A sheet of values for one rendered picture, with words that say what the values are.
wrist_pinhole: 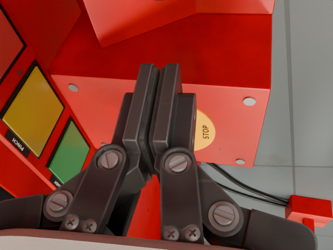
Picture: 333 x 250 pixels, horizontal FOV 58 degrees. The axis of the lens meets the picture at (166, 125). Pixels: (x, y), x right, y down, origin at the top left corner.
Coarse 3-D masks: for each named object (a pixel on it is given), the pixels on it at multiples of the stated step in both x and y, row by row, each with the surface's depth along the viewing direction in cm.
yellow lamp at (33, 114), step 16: (32, 80) 20; (16, 96) 19; (32, 96) 20; (48, 96) 22; (16, 112) 19; (32, 112) 20; (48, 112) 22; (16, 128) 19; (32, 128) 20; (48, 128) 22; (32, 144) 20
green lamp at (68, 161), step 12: (72, 132) 25; (60, 144) 24; (72, 144) 26; (84, 144) 28; (60, 156) 24; (72, 156) 26; (84, 156) 28; (60, 168) 24; (72, 168) 26; (60, 180) 24
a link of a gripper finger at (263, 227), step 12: (252, 216) 9; (264, 216) 9; (276, 216) 9; (252, 228) 9; (264, 228) 9; (276, 228) 9; (288, 228) 9; (300, 228) 9; (216, 240) 9; (228, 240) 9; (240, 240) 9; (252, 240) 9; (264, 240) 9; (276, 240) 9; (288, 240) 9; (300, 240) 9; (312, 240) 9
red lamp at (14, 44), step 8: (0, 16) 17; (0, 24) 17; (8, 24) 17; (0, 32) 17; (8, 32) 17; (0, 40) 17; (8, 40) 17; (16, 40) 18; (0, 48) 17; (8, 48) 17; (16, 48) 18; (0, 56) 17; (8, 56) 18; (0, 64) 17; (8, 64) 18; (0, 72) 17
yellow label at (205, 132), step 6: (198, 114) 22; (204, 114) 22; (198, 120) 23; (204, 120) 22; (210, 120) 22; (198, 126) 23; (204, 126) 23; (210, 126) 23; (198, 132) 24; (204, 132) 24; (210, 132) 24; (198, 138) 25; (204, 138) 24; (210, 138) 24; (198, 144) 25; (204, 144) 25
